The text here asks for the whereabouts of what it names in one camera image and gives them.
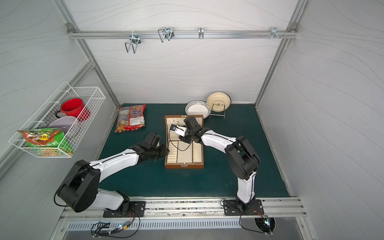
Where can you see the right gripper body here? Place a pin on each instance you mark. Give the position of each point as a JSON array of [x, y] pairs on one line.
[[186, 139]]

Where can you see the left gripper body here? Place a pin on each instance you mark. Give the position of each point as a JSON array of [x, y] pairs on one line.
[[162, 150]]

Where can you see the wooden jewelry box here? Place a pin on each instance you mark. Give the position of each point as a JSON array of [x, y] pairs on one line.
[[182, 155]]

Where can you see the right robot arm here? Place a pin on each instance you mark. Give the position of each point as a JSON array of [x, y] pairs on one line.
[[243, 159]]

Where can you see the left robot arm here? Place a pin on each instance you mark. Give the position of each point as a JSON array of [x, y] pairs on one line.
[[80, 188]]

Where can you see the white patterned bowl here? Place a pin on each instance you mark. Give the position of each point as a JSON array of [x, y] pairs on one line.
[[198, 107]]

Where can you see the red snack bag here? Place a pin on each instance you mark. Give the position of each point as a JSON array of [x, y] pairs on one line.
[[130, 118]]

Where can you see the cream plate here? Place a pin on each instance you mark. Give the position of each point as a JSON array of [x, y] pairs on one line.
[[220, 98]]

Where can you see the red mug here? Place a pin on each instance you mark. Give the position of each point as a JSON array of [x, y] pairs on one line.
[[74, 107]]

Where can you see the grey plate in basket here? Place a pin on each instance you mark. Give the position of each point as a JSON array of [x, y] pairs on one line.
[[64, 123]]

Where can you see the green snack bag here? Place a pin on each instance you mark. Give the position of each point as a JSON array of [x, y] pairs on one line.
[[47, 142]]

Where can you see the small metal hook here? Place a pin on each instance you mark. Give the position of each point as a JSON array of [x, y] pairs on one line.
[[201, 33]]

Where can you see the looped metal hook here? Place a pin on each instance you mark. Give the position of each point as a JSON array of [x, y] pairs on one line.
[[166, 33]]

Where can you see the double metal hook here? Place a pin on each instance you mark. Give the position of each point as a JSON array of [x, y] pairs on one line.
[[132, 44]]

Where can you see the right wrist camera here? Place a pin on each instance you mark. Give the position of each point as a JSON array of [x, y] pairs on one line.
[[179, 130]]

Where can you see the wire plate stand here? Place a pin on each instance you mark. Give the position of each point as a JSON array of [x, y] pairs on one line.
[[218, 110]]

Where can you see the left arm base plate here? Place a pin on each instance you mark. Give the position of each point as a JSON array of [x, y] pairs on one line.
[[135, 208]]

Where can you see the front aluminium rail frame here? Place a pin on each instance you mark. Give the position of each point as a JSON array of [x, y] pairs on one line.
[[158, 208]]

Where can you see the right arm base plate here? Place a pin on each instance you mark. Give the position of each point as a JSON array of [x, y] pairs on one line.
[[237, 208]]

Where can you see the white wire basket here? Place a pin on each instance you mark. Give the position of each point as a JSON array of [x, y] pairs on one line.
[[45, 115]]

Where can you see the horizontal aluminium rail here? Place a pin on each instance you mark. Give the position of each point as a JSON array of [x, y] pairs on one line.
[[179, 35]]

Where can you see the metal hook bracket right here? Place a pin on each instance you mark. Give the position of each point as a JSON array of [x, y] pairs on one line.
[[274, 35]]

